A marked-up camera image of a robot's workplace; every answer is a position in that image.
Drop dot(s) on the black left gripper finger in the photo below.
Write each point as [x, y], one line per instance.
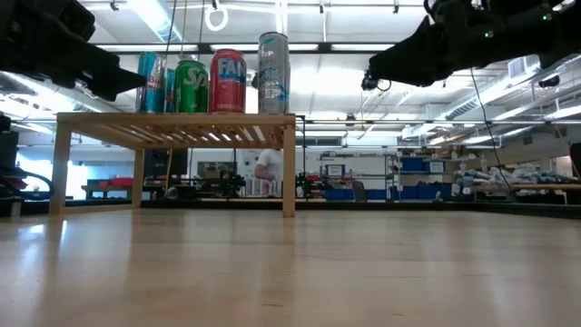
[118, 79]

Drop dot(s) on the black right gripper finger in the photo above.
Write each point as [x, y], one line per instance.
[417, 59]

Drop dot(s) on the silver light-blue Red Bull can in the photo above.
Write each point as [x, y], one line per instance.
[152, 95]

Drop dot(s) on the green Sprite can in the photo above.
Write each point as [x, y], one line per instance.
[191, 88]

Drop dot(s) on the red Fanta can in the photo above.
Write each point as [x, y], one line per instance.
[228, 86]

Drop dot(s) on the silver Celsius Arctic Vibe can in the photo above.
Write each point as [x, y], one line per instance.
[273, 77]

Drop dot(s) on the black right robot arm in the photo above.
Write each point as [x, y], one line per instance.
[567, 32]

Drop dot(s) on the wooden slatted shelf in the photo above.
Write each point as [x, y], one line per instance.
[181, 119]

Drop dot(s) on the black ceiling-mounted device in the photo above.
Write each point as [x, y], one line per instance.
[549, 82]

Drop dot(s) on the black monitor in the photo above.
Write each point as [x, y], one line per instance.
[159, 163]

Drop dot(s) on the red and black bench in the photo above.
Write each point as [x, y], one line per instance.
[120, 181]

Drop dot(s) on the blue storage bin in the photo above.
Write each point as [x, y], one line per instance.
[338, 194]
[435, 167]
[426, 193]
[410, 164]
[376, 194]

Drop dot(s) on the metal storage rack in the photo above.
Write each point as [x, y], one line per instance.
[454, 159]

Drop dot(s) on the pile of bags and cloths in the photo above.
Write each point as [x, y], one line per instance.
[522, 175]

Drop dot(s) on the long wooden workbench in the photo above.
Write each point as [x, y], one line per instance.
[535, 187]

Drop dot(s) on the person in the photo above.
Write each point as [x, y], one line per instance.
[270, 163]

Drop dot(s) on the black overhead camera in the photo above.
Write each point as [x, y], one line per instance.
[383, 85]

